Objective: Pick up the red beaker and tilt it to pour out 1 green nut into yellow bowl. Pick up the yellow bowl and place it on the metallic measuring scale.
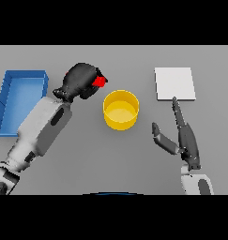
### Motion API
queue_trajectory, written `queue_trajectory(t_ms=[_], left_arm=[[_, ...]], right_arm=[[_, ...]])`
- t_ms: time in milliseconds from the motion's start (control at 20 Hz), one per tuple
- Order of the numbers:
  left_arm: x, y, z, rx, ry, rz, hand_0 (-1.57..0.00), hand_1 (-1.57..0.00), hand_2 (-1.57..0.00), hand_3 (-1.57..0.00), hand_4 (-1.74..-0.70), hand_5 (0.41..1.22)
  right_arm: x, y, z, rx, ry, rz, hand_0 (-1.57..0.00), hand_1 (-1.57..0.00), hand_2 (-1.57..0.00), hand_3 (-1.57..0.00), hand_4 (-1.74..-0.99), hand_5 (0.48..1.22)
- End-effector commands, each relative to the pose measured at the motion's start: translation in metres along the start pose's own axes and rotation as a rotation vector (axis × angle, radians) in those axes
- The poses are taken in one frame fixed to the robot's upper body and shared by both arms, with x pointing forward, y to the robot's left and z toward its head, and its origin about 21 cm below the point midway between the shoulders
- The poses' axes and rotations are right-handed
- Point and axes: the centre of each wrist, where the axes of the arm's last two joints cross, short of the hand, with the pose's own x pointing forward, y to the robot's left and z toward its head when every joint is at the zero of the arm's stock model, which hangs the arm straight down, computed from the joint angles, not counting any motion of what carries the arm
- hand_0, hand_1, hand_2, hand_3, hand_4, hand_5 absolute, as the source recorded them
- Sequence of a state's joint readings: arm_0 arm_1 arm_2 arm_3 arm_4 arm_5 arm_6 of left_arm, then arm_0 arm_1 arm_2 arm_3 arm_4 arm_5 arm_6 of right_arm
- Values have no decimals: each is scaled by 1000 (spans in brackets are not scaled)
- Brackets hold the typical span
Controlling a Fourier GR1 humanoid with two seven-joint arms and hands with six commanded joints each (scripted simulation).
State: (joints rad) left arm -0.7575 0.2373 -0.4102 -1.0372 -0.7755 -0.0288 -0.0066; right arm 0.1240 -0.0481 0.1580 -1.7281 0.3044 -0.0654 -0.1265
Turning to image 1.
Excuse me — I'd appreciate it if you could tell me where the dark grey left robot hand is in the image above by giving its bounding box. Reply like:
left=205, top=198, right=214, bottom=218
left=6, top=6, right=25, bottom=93
left=52, top=62, right=109, bottom=104

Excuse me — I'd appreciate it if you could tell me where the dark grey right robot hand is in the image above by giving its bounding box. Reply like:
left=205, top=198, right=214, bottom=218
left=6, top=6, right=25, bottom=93
left=151, top=96, right=202, bottom=172

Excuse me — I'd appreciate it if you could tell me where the red beaker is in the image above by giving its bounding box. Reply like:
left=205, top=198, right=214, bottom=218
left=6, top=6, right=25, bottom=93
left=65, top=71, right=108, bottom=88

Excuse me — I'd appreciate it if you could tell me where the yellow bowl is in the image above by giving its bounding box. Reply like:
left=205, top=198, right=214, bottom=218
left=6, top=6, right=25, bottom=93
left=102, top=89, right=141, bottom=131

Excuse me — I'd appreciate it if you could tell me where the pale square scale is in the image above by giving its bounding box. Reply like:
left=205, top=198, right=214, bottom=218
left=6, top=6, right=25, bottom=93
left=154, top=67, right=197, bottom=102

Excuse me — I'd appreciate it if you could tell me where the blue tray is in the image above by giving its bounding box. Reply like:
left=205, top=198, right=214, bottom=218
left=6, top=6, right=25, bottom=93
left=0, top=69, right=50, bottom=138

